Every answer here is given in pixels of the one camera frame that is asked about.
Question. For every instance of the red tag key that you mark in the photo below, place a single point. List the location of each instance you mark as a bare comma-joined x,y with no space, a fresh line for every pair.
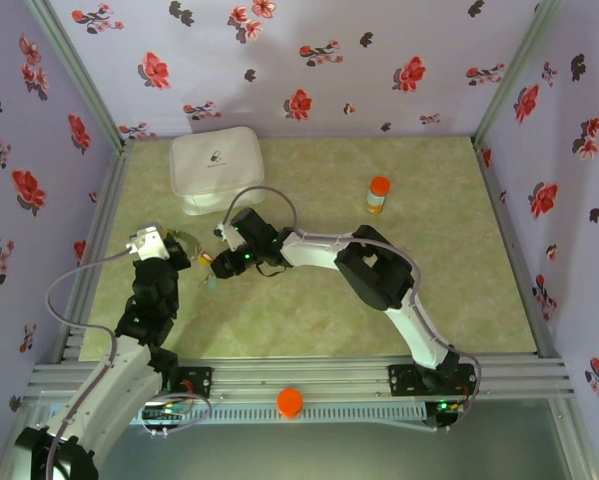
207,258

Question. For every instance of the teal tag key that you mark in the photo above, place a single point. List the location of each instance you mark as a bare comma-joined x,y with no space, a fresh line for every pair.
212,285

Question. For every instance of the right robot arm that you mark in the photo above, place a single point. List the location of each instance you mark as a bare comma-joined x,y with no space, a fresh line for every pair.
374,270

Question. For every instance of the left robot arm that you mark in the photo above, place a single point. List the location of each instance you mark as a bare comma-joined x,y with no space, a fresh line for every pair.
109,390

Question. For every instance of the white zip storage case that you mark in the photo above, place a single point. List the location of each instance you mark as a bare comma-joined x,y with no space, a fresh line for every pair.
214,160

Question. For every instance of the orange-capped pill bottle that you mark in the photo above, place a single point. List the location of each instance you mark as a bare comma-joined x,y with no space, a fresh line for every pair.
377,197

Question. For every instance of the orange emergency stop button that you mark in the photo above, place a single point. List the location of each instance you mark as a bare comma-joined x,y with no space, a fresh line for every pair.
290,401

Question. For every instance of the grey metal panel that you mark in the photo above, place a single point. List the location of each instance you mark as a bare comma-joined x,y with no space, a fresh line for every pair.
299,455

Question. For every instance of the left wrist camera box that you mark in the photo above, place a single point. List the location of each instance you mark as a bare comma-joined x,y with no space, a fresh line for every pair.
146,242

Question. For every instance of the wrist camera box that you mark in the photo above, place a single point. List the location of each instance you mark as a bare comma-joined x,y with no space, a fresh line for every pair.
146,242
226,235

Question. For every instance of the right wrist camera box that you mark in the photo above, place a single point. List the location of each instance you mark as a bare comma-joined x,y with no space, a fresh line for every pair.
226,235

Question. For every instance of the aluminium side rail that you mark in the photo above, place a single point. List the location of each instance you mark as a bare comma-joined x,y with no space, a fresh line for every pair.
491,195
111,190

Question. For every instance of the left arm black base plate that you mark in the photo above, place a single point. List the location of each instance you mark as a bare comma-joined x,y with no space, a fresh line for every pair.
199,382

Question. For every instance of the long aluminium mounting rail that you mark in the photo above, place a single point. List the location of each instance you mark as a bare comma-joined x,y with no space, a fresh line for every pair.
299,375

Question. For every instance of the aluminium corner post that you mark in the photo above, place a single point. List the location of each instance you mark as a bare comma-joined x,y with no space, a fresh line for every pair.
74,65
519,65

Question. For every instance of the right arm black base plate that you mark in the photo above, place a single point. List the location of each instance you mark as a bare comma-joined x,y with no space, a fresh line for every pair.
404,380

